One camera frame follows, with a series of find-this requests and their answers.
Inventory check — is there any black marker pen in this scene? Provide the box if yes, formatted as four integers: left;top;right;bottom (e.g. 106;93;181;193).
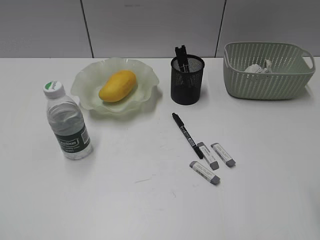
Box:
171;112;204;159
181;45;190;73
175;47;185;73

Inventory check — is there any light green plastic basket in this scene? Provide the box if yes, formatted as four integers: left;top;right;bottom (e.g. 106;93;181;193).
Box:
223;41;316;100

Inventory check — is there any yellow mango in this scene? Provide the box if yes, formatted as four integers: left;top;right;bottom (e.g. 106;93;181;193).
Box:
98;70;137;103

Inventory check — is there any clear water bottle green label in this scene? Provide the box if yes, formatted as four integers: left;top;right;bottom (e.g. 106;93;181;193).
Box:
43;80;93;160

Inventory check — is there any white waste paper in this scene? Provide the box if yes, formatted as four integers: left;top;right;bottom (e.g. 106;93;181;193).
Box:
244;59;272;74

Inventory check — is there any black mesh pen holder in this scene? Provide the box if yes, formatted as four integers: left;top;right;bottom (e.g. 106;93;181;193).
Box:
170;54;205;106

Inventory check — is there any grey white eraser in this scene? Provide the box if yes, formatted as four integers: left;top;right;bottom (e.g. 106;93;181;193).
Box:
197;142;219;171
211;142;236;168
189;161;221;186

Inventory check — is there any frosted green wavy plate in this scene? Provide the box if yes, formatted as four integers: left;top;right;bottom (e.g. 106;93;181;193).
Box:
70;57;160;116

